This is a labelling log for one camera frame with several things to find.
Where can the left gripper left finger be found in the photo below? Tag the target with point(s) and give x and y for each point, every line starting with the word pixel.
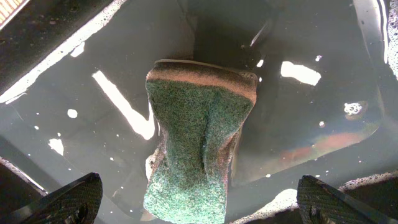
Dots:
pixel 78 202

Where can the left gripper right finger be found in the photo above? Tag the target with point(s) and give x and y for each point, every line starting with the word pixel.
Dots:
pixel 319 202

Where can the black water tray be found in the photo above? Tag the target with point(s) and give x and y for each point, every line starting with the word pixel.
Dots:
pixel 74 99

